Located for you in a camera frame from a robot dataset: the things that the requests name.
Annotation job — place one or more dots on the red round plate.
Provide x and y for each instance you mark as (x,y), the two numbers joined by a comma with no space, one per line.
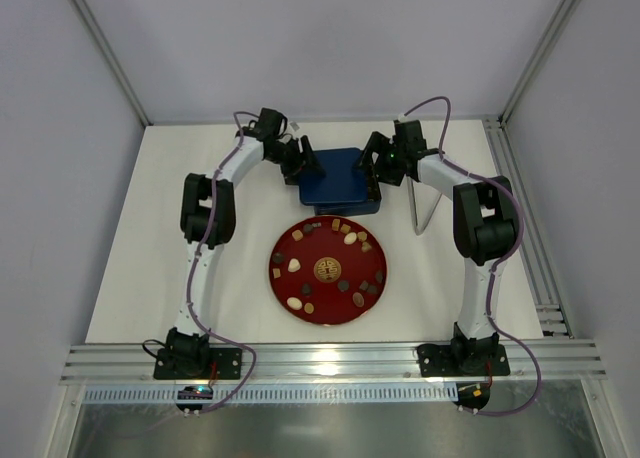
(325,260)

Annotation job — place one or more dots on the brown oval chocolate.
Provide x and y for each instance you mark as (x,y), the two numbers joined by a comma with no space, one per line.
(358,299)

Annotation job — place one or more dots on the white swirl oval chocolate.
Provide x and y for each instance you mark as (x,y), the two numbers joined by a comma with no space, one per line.
(294,303)

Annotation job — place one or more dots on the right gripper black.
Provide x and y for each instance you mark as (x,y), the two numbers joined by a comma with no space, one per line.
(380,159)

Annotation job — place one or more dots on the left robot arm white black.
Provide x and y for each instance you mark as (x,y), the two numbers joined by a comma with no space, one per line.
(191,349)

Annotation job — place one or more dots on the blue chocolate box with tray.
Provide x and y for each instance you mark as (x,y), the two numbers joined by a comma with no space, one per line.
(360,208)

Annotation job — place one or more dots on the white slotted cable duct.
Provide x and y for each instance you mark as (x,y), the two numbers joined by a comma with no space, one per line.
(273,393)

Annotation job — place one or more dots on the blue tin lid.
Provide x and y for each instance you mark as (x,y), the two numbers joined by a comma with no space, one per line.
(332,160)

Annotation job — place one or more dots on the white shell chocolate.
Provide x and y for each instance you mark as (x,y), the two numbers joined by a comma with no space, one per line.
(293,265)

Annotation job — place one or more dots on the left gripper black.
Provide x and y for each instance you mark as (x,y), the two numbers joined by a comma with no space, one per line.
(293,159)

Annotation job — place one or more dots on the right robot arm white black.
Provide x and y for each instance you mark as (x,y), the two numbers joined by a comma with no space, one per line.
(487,231)

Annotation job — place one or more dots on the dark cone chocolate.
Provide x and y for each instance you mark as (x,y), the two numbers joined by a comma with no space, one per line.
(306,289)

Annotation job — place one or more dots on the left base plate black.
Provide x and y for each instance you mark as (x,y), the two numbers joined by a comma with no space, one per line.
(206,363)

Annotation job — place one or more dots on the metal tongs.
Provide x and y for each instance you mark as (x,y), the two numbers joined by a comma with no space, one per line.
(421,214)

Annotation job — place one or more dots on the base plate black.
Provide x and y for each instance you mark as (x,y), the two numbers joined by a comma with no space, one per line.
(206,363)
(440,361)

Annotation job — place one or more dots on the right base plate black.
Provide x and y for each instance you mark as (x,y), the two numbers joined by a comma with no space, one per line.
(440,361)

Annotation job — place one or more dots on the aluminium mounting rail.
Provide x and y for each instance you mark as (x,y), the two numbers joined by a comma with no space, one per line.
(554,359)

